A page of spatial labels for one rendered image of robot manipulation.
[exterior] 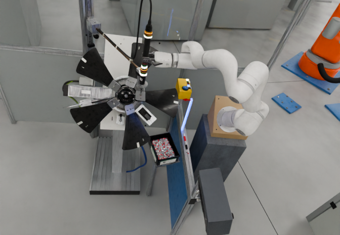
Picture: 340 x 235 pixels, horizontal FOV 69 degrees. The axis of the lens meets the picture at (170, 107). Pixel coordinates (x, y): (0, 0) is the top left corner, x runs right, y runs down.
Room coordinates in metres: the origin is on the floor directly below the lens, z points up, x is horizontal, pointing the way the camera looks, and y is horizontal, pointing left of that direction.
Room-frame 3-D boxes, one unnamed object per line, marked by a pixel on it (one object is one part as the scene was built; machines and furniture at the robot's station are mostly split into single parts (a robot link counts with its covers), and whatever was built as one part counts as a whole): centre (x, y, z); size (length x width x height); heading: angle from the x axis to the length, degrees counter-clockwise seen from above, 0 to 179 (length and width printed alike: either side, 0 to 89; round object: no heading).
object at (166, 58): (1.23, 0.10, 1.48); 0.11 x 0.10 x 0.07; 105
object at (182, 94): (1.58, -0.07, 1.02); 0.16 x 0.10 x 0.11; 14
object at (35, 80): (1.90, 0.38, 0.50); 2.59 x 0.03 x 0.91; 104
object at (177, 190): (1.20, -0.17, 0.45); 0.82 x 0.01 x 0.66; 14
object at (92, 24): (1.61, 0.68, 1.37); 0.10 x 0.07 x 0.08; 49
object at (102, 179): (1.36, 0.39, 0.04); 0.62 x 0.46 x 0.08; 14
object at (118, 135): (1.27, 0.36, 0.45); 0.09 x 0.04 x 0.91; 104
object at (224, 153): (1.33, -0.44, 0.46); 0.30 x 0.30 x 0.93; 11
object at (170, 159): (1.09, -0.02, 0.84); 0.22 x 0.17 x 0.07; 30
